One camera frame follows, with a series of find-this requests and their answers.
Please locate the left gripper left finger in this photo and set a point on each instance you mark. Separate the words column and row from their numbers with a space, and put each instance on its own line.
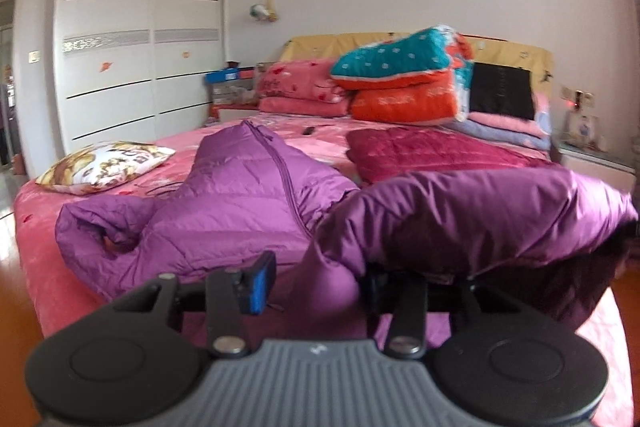
column 225, row 296

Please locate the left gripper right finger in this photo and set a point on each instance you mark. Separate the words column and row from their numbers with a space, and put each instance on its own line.
column 408, row 295

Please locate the purple down jacket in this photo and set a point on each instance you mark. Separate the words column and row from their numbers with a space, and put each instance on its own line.
column 545, row 235

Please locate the pink bed with bedspread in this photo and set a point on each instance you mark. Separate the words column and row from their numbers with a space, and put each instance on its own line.
column 59, row 298

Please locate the floral patterned pillow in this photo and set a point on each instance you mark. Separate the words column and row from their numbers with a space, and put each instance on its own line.
column 99, row 167

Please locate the blue storage box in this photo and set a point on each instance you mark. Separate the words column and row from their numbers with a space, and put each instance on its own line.
column 231, row 90

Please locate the teal and orange quilt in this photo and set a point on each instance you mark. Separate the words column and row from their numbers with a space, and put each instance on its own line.
column 424, row 78

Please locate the pink folded blanket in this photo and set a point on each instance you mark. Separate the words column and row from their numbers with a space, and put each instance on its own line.
column 303, row 87

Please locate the black folded garment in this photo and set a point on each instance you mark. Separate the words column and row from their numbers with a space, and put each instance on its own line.
column 502, row 90

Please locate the white bedside table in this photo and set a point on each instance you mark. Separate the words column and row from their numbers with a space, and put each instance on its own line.
column 601, row 166

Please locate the yellow headboard cover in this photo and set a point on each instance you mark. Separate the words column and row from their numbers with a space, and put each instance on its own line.
column 537, row 61

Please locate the framed child photo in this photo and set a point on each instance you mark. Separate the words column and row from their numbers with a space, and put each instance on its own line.
column 582, row 131

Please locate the white sliding wardrobe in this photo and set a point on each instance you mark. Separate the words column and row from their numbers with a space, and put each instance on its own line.
column 133, row 69

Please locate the wall socket with charger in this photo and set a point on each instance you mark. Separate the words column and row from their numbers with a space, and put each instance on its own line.
column 577, row 98

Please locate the wall light switch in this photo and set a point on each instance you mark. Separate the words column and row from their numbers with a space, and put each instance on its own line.
column 34, row 57

